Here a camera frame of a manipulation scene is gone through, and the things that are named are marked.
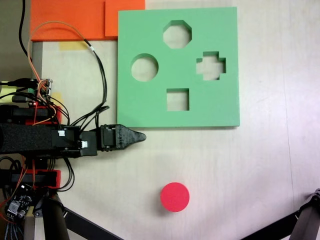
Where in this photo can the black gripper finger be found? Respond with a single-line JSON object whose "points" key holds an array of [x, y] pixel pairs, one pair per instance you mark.
{"points": [[127, 133], [126, 141]]}

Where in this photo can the red cylinder block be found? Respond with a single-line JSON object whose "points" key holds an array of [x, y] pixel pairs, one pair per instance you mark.
{"points": [[175, 196]]}

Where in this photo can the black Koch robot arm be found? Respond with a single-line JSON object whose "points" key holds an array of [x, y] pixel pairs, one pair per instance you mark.
{"points": [[25, 140]]}

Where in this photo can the large orange foam block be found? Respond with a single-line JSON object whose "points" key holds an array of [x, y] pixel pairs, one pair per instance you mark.
{"points": [[67, 15]]}

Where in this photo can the green shape sorter board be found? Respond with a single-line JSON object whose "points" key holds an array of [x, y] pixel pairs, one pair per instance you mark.
{"points": [[140, 105]]}

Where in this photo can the pale yellow tape piece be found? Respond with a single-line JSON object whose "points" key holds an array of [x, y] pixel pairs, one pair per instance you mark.
{"points": [[57, 97]]}

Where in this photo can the controller circuit board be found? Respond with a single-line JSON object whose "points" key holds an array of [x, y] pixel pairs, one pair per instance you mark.
{"points": [[41, 88]]}

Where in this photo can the black tripod brace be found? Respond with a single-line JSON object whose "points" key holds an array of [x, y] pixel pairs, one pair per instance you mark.
{"points": [[275, 227], [87, 225]]}

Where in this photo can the yellow tape strip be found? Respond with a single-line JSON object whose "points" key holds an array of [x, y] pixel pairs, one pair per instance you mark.
{"points": [[71, 46]]}

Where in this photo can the black tripod leg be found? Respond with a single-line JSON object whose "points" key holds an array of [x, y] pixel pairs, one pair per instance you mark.
{"points": [[53, 220]]}

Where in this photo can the small black circuit board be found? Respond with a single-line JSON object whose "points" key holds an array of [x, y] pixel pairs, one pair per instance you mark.
{"points": [[18, 202]]}

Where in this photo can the grey tripod leg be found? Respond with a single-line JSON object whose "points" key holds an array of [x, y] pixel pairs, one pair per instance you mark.
{"points": [[307, 215]]}

